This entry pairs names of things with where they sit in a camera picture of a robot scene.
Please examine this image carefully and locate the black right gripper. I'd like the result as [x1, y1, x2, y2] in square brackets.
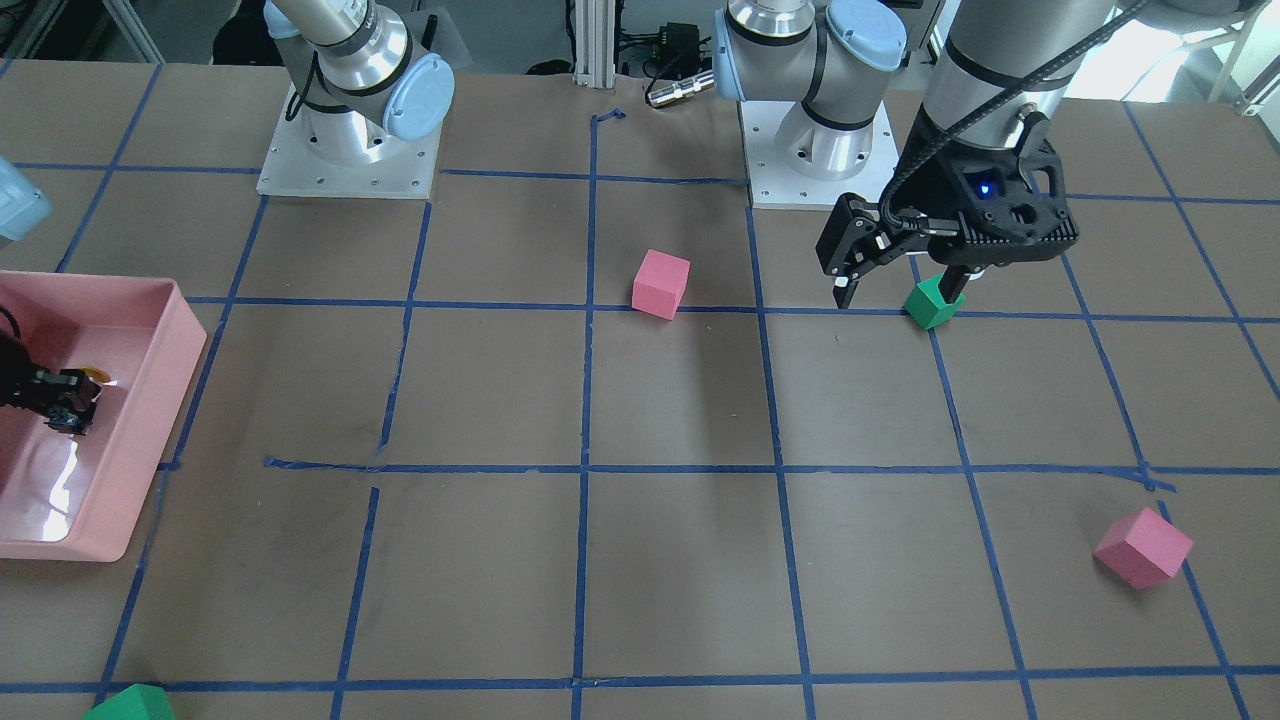
[1, 334, 101, 436]

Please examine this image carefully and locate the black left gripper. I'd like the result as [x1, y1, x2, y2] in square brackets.
[815, 138, 1080, 309]

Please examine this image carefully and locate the yellow push button switch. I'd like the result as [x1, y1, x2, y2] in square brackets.
[52, 366, 113, 415]

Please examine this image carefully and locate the green foam cube near left arm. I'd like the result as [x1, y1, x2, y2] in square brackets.
[902, 274, 966, 331]

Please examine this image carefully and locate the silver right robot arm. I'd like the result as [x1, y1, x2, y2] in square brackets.
[3, 1, 456, 436]

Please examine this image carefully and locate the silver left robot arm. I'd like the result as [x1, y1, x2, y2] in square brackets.
[710, 1, 1260, 307]

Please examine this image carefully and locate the pink plastic bin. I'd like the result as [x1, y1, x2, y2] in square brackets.
[1, 272, 206, 562]

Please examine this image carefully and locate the pink foam cube centre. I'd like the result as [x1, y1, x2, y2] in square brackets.
[630, 249, 691, 322]

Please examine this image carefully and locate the silver metal cylinder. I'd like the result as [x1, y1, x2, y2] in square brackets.
[645, 70, 716, 109]

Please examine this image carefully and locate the green foam cube near bin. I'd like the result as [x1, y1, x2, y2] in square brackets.
[82, 683, 177, 720]

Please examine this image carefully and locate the black power adapter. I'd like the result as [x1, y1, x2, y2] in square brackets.
[646, 22, 701, 79]

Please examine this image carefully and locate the pink foam cube side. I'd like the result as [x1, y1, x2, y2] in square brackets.
[1093, 507, 1194, 591]

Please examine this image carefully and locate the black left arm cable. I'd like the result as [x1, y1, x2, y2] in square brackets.
[881, 0, 1151, 231]

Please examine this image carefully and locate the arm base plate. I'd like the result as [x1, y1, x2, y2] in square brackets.
[739, 101, 899, 210]
[256, 105, 444, 200]

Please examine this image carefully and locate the aluminium profile post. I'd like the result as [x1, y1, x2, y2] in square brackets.
[570, 0, 618, 90]

